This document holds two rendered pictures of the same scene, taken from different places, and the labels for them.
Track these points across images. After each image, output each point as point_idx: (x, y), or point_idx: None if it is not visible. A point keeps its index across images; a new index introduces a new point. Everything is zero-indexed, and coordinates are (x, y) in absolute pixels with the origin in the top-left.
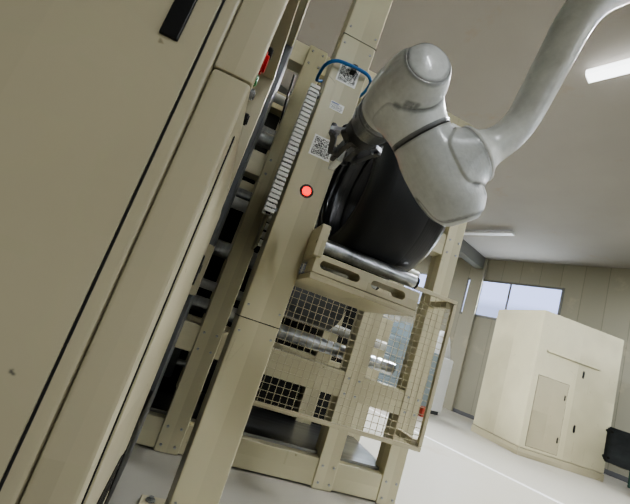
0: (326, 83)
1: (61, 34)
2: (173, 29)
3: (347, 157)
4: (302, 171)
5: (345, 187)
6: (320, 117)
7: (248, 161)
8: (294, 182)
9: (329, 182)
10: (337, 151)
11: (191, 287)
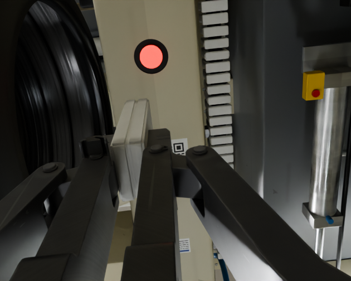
0: (212, 270)
1: None
2: None
3: (94, 182)
4: (180, 94)
5: (83, 128)
6: (195, 213)
7: (235, 92)
8: (186, 61)
9: (112, 104)
10: (172, 182)
11: None
